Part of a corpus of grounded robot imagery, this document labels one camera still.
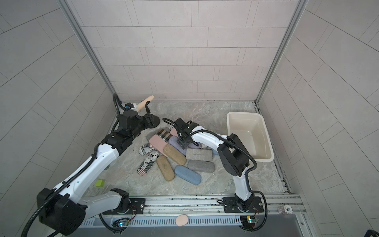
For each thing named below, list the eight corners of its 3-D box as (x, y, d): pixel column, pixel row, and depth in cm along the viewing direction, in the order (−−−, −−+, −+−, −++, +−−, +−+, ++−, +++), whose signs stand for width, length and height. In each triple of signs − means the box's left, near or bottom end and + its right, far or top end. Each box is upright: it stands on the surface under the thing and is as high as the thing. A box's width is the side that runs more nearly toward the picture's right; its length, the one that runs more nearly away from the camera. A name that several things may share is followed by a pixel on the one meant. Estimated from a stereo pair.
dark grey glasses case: (187, 170, 84) (187, 168, 82) (188, 161, 88) (188, 159, 85) (214, 173, 83) (214, 171, 81) (214, 163, 87) (215, 161, 84)
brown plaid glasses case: (158, 136, 97) (157, 132, 94) (164, 131, 100) (163, 127, 96) (167, 144, 93) (166, 140, 90) (173, 139, 96) (172, 135, 92)
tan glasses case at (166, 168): (167, 183, 79) (166, 182, 77) (156, 158, 88) (155, 157, 86) (177, 177, 81) (176, 176, 79) (165, 153, 90) (165, 152, 88)
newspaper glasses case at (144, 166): (136, 172, 83) (134, 170, 81) (153, 151, 91) (152, 149, 89) (142, 176, 81) (141, 175, 79) (160, 155, 89) (159, 153, 87)
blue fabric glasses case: (172, 174, 83) (171, 172, 81) (177, 165, 86) (176, 163, 84) (198, 186, 79) (198, 185, 77) (202, 176, 82) (202, 174, 80)
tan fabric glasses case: (162, 152, 90) (160, 149, 86) (168, 146, 93) (167, 142, 89) (182, 167, 84) (181, 164, 81) (187, 159, 87) (187, 156, 84)
